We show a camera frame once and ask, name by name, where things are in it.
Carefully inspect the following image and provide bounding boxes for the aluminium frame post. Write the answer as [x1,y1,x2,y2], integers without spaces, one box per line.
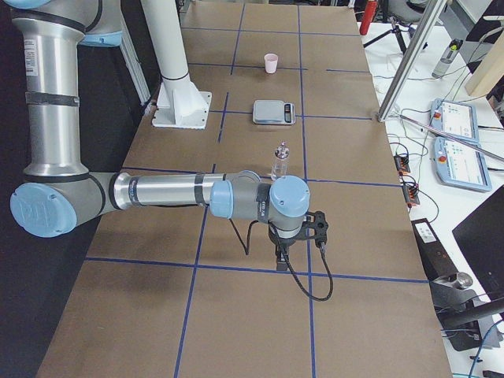
[376,0,447,122]

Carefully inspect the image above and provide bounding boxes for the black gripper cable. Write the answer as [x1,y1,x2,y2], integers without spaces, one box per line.
[230,218,334,302]

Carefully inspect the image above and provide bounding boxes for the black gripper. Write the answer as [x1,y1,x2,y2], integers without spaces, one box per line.
[269,222,310,271]

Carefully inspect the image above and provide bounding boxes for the clear water bottle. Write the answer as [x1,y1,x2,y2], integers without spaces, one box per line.
[432,39,463,79]

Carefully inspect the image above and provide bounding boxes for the silver digital kitchen scale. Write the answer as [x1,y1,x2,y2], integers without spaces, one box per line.
[252,100,296,125]

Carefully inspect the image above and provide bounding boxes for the red cylinder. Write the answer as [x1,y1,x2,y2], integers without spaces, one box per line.
[359,0,378,35]

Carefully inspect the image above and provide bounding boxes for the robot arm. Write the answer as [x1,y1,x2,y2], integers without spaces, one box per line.
[10,1,310,271]

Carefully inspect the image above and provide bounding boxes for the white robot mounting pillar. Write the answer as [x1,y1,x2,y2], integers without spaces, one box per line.
[141,0,212,129]

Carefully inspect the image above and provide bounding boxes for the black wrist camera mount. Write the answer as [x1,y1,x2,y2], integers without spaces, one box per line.
[302,210,328,249]

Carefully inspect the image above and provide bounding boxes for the black monitor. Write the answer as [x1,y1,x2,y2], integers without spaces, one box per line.
[452,187,503,298]

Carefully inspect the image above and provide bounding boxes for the teach pendant tablet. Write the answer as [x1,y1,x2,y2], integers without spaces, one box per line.
[430,98,480,142]
[434,137,492,192]

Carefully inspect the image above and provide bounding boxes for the pink plastic cup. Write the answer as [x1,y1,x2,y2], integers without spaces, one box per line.
[264,53,279,74]

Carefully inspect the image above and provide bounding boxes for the far teach pendant tablet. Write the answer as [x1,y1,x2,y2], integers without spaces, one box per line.
[430,98,480,142]

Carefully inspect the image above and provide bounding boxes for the near teach pendant tablet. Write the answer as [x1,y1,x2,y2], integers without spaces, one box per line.
[434,137,492,192]

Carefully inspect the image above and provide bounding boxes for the black box with label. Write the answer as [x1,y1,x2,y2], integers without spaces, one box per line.
[411,218,458,281]

